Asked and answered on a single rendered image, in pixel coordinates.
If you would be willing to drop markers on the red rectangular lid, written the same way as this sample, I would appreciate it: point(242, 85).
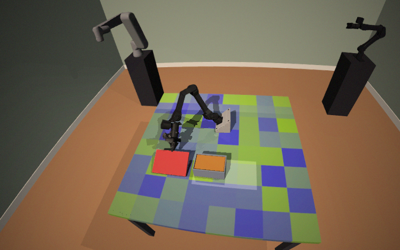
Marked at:
point(173, 163)

